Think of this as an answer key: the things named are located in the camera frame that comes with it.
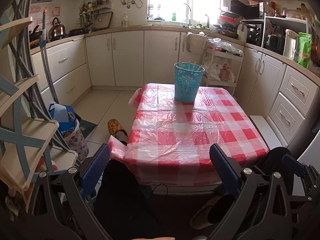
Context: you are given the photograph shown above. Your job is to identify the chrome kitchen faucet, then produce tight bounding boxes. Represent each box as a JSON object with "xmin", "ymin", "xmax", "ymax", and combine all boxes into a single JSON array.
[{"xmin": 184, "ymin": 3, "xmax": 192, "ymax": 28}]

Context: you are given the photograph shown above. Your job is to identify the floral bucket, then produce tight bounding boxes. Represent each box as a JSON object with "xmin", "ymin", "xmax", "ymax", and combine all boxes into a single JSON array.
[{"xmin": 64, "ymin": 122, "xmax": 89, "ymax": 162}]

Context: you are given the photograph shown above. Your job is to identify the beige folding shelf rack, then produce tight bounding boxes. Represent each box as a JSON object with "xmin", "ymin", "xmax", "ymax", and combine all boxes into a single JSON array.
[{"xmin": 1, "ymin": 0, "xmax": 78, "ymax": 203}]

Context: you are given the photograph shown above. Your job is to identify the white stool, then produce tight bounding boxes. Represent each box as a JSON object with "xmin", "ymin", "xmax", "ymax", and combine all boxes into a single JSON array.
[{"xmin": 249, "ymin": 115, "xmax": 282, "ymax": 150}]

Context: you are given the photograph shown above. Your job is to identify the blue plastic bag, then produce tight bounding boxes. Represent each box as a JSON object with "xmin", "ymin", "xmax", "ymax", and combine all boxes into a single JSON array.
[{"xmin": 48, "ymin": 102, "xmax": 78, "ymax": 138}]

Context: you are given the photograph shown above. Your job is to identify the person's leg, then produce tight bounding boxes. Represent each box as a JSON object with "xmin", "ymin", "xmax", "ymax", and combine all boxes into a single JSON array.
[{"xmin": 116, "ymin": 130, "xmax": 129, "ymax": 146}]

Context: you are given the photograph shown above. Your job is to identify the floral yellow slipper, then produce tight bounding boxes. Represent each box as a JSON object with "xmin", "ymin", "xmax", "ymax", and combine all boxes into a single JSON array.
[{"xmin": 107, "ymin": 119, "xmax": 128, "ymax": 137}]

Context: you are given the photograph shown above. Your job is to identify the red checkered tablecloth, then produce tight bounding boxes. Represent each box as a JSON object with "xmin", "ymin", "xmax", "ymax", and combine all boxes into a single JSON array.
[{"xmin": 108, "ymin": 83, "xmax": 268, "ymax": 186}]

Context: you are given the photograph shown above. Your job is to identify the white plastic bag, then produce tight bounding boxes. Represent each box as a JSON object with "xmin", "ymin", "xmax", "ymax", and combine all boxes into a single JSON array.
[{"xmin": 203, "ymin": 57, "xmax": 235, "ymax": 82}]

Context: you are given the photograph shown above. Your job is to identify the white storage trolley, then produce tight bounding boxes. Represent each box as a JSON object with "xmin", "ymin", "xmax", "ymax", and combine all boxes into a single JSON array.
[{"xmin": 201, "ymin": 38, "xmax": 245, "ymax": 94}]

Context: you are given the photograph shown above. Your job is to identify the teal perforated bin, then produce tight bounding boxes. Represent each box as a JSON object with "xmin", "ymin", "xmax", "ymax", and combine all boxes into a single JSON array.
[{"xmin": 175, "ymin": 62, "xmax": 205, "ymax": 103}]

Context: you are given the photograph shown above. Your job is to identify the white electric kettle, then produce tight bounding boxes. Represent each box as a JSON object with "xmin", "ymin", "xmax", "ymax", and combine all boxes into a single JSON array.
[{"xmin": 283, "ymin": 29, "xmax": 299, "ymax": 62}]

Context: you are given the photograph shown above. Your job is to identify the green snack bag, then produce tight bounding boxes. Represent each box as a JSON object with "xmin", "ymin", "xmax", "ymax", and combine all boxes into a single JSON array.
[{"xmin": 297, "ymin": 32, "xmax": 312, "ymax": 69}]

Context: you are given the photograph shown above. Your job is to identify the metal kettle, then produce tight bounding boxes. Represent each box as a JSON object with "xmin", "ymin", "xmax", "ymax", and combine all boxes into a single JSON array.
[{"xmin": 48, "ymin": 17, "xmax": 66, "ymax": 40}]

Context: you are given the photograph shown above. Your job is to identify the black microwave oven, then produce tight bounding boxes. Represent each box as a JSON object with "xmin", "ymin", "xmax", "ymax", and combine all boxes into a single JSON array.
[{"xmin": 244, "ymin": 19, "xmax": 264, "ymax": 46}]

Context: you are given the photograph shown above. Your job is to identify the mop handle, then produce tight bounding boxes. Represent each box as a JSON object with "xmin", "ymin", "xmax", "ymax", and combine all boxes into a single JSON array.
[{"xmin": 39, "ymin": 9, "xmax": 59, "ymax": 103}]

